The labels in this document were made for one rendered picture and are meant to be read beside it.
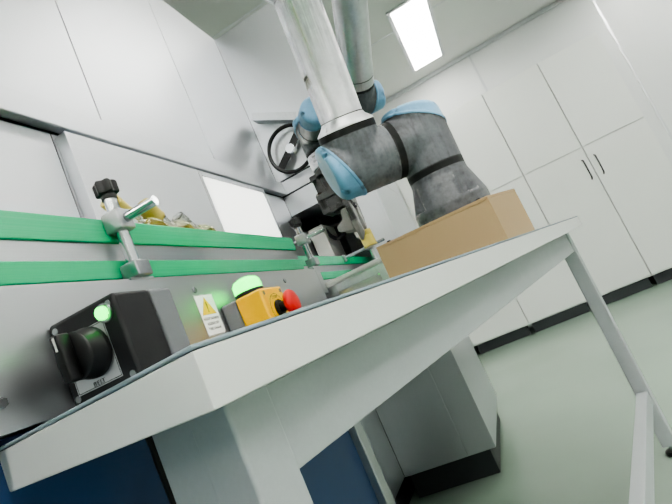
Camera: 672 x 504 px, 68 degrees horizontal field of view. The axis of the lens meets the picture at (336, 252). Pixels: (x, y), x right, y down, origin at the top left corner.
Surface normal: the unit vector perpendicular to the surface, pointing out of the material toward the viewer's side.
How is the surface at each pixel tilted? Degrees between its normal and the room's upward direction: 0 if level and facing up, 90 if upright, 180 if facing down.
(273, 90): 90
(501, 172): 90
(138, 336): 90
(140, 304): 90
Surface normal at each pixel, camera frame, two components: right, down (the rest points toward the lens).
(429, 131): 0.11, -0.12
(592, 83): -0.31, -0.01
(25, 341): 0.86, -0.43
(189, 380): -0.53, 0.11
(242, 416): 0.74, -0.41
